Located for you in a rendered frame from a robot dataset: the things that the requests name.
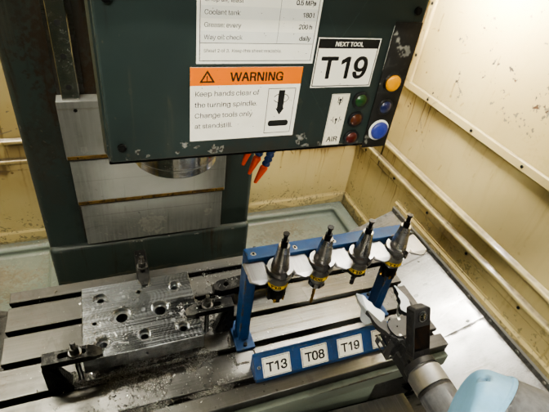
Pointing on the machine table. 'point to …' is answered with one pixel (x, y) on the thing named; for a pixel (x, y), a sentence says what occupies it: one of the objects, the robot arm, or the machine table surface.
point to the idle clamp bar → (227, 287)
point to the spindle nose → (178, 167)
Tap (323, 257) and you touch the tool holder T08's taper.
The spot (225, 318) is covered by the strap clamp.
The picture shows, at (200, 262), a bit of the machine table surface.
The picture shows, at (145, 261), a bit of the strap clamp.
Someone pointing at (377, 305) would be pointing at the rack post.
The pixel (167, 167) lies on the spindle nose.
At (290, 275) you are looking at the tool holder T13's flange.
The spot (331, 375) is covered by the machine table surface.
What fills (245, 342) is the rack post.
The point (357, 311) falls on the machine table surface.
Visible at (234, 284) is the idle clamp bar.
